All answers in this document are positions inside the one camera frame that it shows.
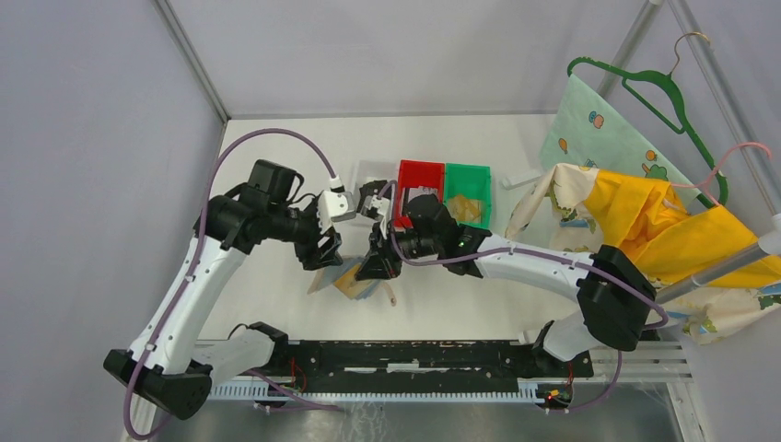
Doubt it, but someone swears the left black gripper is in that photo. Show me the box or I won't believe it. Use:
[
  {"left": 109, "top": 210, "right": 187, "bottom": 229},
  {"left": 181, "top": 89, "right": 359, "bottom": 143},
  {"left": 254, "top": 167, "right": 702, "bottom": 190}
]
[{"left": 269, "top": 198, "right": 344, "bottom": 271}]

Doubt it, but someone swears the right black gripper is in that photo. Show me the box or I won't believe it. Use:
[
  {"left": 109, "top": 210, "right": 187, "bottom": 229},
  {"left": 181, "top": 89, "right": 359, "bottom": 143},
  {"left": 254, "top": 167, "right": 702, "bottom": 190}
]
[{"left": 356, "top": 219, "right": 441, "bottom": 280}]

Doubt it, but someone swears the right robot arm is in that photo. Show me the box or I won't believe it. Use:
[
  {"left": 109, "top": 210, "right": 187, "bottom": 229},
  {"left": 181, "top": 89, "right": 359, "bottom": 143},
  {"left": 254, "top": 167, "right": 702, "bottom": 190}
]
[{"left": 356, "top": 194, "right": 656, "bottom": 376}]

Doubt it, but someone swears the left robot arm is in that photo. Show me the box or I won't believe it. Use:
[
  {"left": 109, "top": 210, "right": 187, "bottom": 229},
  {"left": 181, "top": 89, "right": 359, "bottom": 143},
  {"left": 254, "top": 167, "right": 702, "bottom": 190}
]
[{"left": 103, "top": 160, "right": 355, "bottom": 420}]

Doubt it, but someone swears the black VIP cards stack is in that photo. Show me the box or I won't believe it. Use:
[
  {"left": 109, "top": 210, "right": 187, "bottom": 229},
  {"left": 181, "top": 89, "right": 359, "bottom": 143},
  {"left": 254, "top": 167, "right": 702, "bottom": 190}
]
[{"left": 357, "top": 180, "right": 392, "bottom": 221}]

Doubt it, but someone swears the gold cards stack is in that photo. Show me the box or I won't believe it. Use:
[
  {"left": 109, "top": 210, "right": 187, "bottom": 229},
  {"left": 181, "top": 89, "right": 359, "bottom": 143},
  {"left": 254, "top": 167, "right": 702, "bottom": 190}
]
[{"left": 448, "top": 194, "right": 483, "bottom": 223}]

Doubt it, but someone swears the white plastic bin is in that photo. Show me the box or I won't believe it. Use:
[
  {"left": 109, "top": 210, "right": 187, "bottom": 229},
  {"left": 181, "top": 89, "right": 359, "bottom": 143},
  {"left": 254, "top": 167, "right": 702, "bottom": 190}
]
[{"left": 351, "top": 160, "right": 399, "bottom": 211}]

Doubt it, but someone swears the red plastic bin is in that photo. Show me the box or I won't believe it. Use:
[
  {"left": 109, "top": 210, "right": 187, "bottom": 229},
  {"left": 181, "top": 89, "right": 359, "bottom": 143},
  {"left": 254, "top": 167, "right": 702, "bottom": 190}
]
[{"left": 394, "top": 159, "right": 445, "bottom": 228}]

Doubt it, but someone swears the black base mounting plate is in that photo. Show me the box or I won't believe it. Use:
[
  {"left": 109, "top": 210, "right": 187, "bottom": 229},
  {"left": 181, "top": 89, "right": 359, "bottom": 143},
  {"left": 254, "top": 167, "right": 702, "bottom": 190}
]
[{"left": 259, "top": 340, "right": 594, "bottom": 394}]

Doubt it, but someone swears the green plastic bin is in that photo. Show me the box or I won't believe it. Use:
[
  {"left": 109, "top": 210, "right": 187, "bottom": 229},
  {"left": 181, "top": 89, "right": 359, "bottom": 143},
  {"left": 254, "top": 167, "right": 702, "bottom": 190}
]
[{"left": 444, "top": 163, "right": 493, "bottom": 229}]

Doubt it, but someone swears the cream cartoon print cloth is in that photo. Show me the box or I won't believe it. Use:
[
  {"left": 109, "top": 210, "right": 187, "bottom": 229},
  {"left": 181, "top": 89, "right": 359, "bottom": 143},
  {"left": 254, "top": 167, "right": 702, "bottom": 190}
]
[{"left": 505, "top": 164, "right": 780, "bottom": 344}]

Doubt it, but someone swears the light green cartoon cloth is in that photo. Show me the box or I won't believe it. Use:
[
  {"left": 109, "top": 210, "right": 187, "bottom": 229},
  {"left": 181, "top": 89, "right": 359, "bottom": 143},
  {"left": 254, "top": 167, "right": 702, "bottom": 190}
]
[{"left": 539, "top": 75, "right": 720, "bottom": 204}]

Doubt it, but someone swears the yellow cloth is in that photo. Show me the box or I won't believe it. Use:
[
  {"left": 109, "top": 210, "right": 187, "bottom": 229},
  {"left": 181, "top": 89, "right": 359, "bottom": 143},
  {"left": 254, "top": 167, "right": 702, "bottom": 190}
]
[{"left": 583, "top": 170, "right": 758, "bottom": 284}]

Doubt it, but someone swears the pink clothes hanger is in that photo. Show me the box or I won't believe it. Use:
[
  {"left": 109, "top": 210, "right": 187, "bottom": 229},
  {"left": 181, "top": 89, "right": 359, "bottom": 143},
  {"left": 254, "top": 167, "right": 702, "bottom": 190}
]
[{"left": 668, "top": 141, "right": 775, "bottom": 210}]

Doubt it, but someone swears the green clothes hanger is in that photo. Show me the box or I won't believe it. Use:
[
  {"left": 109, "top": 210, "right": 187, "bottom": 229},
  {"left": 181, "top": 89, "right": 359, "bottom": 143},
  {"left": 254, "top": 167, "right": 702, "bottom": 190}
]
[{"left": 565, "top": 57, "right": 729, "bottom": 209}]

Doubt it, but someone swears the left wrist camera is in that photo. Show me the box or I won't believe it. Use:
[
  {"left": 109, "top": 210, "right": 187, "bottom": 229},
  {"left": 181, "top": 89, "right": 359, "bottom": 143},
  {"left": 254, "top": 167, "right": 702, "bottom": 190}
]
[{"left": 316, "top": 175, "right": 357, "bottom": 234}]

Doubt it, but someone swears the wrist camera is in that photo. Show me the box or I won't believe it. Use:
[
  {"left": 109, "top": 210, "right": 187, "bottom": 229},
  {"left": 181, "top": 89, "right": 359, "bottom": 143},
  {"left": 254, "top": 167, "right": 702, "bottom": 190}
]
[
  {"left": 362, "top": 195, "right": 392, "bottom": 239},
  {"left": 316, "top": 175, "right": 357, "bottom": 234}
]

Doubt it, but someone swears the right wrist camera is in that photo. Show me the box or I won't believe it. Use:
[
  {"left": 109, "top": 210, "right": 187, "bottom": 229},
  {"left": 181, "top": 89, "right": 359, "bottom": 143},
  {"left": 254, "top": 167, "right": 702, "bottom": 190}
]
[{"left": 362, "top": 195, "right": 392, "bottom": 239}]

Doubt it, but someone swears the white slotted cable duct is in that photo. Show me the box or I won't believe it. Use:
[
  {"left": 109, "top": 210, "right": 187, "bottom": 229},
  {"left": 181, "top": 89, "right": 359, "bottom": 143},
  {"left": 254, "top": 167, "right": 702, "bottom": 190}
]
[{"left": 208, "top": 378, "right": 544, "bottom": 404}]

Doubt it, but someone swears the aluminium rail frame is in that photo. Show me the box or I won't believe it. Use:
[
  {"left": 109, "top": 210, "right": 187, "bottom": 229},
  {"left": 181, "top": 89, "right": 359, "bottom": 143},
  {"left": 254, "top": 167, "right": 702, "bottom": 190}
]
[{"left": 137, "top": 339, "right": 694, "bottom": 383}]

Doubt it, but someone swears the metal clothes rail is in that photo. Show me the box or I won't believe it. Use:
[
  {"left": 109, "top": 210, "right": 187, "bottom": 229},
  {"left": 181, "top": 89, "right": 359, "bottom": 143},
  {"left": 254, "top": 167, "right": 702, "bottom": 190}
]
[{"left": 656, "top": 214, "right": 780, "bottom": 304}]

